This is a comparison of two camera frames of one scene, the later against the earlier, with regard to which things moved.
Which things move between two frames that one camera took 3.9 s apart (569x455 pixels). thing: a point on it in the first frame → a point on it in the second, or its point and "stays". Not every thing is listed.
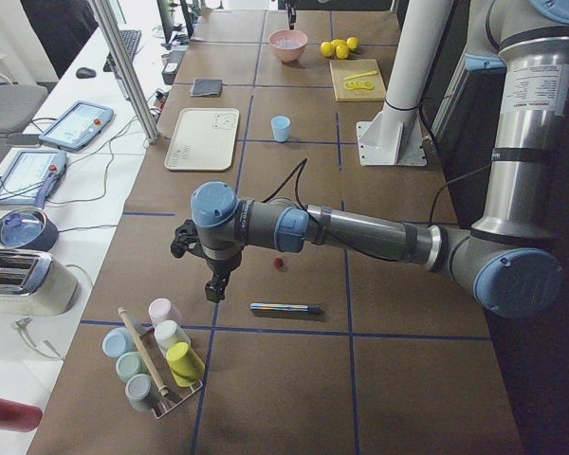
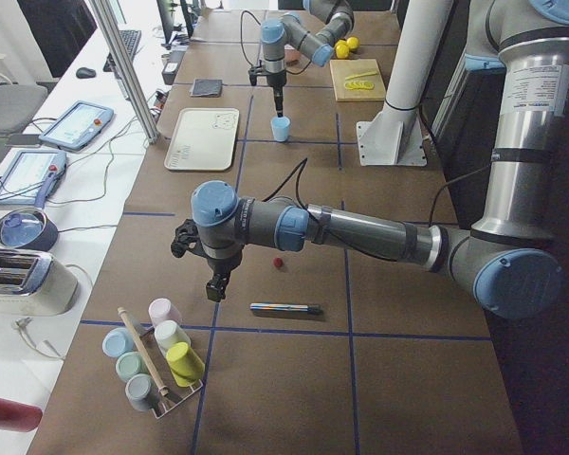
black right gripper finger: (292, 16) → (276, 80)
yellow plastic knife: (361, 75) stays
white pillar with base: (394, 136) stays
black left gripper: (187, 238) stays
